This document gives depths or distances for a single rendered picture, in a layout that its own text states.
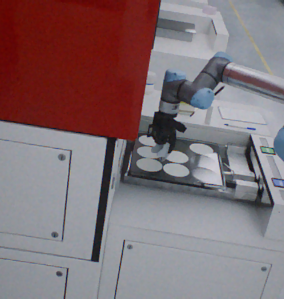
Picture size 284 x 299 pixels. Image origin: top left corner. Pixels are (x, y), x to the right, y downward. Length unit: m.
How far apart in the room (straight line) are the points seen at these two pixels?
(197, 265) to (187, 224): 0.14
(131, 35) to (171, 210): 0.78
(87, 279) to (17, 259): 0.22
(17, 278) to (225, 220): 0.73
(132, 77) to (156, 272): 0.79
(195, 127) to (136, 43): 1.01
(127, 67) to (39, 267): 0.67
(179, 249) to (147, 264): 0.13
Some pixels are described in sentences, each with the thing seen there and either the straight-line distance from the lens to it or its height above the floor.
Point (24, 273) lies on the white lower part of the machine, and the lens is 1.55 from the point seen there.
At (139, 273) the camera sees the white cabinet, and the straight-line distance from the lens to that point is 1.75.
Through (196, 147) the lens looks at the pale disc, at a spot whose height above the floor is 0.90.
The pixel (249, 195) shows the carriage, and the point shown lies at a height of 0.87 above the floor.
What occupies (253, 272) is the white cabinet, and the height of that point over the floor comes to 0.71.
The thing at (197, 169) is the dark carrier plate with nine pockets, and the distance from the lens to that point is 1.89.
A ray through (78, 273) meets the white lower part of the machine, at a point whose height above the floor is 0.77.
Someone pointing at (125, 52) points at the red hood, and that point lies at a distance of 1.18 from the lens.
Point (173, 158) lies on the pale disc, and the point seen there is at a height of 0.90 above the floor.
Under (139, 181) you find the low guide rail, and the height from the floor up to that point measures 0.83.
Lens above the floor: 1.77
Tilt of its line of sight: 26 degrees down
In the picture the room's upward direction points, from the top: 10 degrees clockwise
